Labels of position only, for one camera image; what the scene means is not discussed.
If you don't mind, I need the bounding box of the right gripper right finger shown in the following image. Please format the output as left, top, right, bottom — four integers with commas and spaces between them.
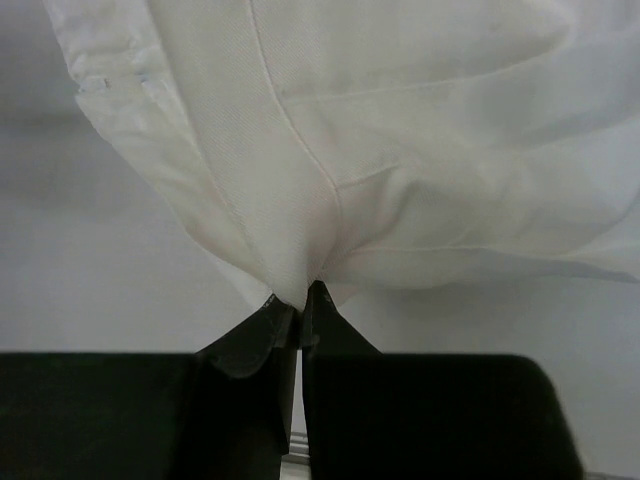
301, 282, 584, 479

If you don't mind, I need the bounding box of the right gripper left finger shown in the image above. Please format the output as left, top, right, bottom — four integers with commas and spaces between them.
189, 296, 298, 479

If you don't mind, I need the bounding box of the white skirt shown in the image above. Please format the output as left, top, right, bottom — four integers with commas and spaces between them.
45, 1, 639, 307

